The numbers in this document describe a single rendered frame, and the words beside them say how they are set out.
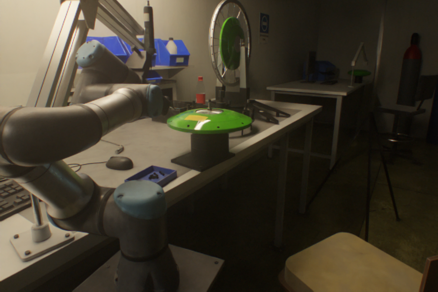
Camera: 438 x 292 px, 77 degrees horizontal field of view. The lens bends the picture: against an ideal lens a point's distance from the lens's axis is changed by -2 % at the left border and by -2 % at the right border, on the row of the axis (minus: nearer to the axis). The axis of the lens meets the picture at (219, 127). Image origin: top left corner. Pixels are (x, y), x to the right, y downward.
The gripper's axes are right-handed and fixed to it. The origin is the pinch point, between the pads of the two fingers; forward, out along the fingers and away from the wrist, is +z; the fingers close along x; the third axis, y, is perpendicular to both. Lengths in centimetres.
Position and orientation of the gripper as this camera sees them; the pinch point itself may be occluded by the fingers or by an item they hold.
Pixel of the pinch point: (173, 109)
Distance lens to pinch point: 85.4
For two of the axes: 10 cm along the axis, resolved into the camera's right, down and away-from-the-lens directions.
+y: -2.6, 9.2, -2.9
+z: 3.7, 3.7, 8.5
